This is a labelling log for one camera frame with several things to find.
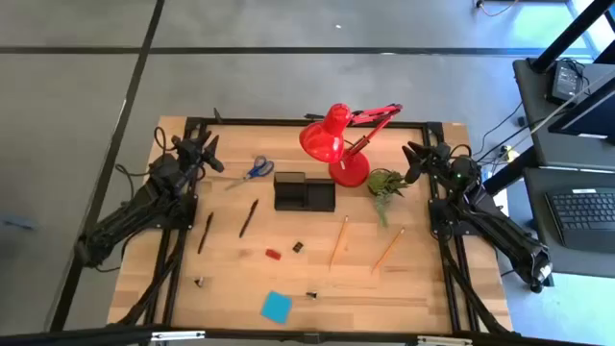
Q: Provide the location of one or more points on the red desk lamp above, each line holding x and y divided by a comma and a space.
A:
327, 139

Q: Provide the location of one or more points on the black diagonal post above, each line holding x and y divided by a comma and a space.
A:
572, 34

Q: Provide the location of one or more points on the white paper sheet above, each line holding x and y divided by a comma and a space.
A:
502, 202

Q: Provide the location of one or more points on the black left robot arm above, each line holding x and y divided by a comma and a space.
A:
144, 206

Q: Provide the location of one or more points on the black computer keyboard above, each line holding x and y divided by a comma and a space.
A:
583, 211

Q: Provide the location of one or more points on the black binder clip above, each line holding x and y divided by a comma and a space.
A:
312, 294
199, 282

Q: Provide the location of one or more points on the small black plug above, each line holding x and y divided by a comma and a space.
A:
520, 121

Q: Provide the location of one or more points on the blue sticky note pad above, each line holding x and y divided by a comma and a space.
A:
277, 307

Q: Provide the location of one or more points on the black computer monitor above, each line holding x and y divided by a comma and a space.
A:
588, 117

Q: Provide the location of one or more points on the orange pencil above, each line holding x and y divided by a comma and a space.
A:
388, 250
338, 242

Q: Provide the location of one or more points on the black aluminium table frame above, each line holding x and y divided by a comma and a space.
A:
269, 122

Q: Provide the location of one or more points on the black pen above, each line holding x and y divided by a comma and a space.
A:
249, 218
205, 233

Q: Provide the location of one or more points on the black mesh desk organizer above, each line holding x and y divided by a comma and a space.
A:
305, 194

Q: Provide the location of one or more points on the black beam with silver brackets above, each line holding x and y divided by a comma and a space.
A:
250, 335

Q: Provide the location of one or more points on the black power adapter box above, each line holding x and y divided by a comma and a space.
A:
564, 81

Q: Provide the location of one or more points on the small black sharpener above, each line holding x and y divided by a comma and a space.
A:
298, 247

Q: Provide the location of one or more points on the grey desk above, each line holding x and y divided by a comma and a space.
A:
591, 262
533, 91

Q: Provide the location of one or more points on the small red eraser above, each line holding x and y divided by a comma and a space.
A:
273, 254

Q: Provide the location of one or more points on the black caster wheel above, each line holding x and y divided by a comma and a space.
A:
536, 288

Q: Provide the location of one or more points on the green succulent in pot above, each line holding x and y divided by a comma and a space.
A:
382, 182

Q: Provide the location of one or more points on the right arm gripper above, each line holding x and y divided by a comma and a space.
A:
437, 158

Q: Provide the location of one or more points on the yellow power plug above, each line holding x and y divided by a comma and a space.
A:
509, 154

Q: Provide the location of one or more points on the black diagonal desk strut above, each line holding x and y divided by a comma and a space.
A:
514, 165

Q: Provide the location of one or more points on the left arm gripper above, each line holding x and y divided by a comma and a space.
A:
189, 151

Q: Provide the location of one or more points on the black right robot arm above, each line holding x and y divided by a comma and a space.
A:
504, 235

